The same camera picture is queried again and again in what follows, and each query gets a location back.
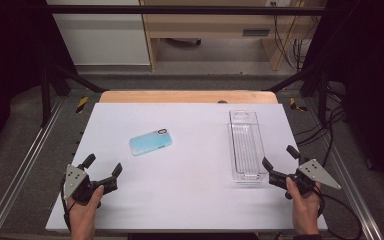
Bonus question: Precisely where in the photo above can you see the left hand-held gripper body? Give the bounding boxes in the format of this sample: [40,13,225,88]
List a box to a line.
[61,164,119,205]

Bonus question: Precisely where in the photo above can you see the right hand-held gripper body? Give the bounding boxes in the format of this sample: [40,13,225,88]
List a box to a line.
[268,158,342,196]

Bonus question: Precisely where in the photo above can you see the clear plastic tray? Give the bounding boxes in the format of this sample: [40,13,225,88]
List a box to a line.
[228,109,270,184]

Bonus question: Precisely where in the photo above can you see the iridescent blue phone case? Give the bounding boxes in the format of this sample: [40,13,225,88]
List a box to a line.
[128,128,174,157]

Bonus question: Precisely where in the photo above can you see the person's left hand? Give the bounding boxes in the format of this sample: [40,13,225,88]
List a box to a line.
[67,185,105,223]

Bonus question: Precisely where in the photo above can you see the person's right hand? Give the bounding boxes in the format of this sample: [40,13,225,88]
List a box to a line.
[285,177,323,218]

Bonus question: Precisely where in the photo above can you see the yellow black tape marker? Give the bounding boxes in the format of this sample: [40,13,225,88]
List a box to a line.
[75,96,90,114]
[289,97,308,112]

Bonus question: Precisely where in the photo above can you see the light wooden table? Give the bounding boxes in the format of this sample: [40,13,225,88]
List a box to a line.
[99,90,279,105]

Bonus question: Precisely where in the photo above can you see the black curtain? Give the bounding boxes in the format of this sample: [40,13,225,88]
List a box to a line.
[0,0,78,164]
[301,0,384,201]

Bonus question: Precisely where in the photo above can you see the white cabinet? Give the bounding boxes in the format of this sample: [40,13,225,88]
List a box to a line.
[45,0,151,66]

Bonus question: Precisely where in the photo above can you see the beige wooden desk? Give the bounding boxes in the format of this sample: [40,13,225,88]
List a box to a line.
[139,0,328,72]

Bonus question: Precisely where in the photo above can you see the aluminium rail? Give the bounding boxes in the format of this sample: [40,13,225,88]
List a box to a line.
[308,99,384,240]
[0,96,66,240]

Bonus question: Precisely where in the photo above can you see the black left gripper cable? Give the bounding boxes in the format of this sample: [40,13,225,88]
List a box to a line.
[60,178,73,232]

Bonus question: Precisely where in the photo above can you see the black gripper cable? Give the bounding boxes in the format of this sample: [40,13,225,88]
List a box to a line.
[60,178,73,232]
[313,185,364,240]

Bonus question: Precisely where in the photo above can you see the black floor cables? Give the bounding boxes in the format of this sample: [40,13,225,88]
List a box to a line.
[295,83,348,168]

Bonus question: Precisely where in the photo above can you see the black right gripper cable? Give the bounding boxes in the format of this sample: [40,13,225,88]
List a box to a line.
[313,185,364,240]

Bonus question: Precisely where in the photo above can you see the black metal frame strut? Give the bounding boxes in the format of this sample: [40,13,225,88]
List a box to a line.
[263,61,331,125]
[39,58,109,128]

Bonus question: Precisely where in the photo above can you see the hanging black desk cables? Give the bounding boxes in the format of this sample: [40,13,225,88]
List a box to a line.
[272,1,314,72]

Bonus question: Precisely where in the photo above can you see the grey drawer handle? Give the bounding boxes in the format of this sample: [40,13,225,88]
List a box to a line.
[242,28,271,37]

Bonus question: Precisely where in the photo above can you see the black horizontal frame bar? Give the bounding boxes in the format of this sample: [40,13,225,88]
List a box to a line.
[45,4,328,16]

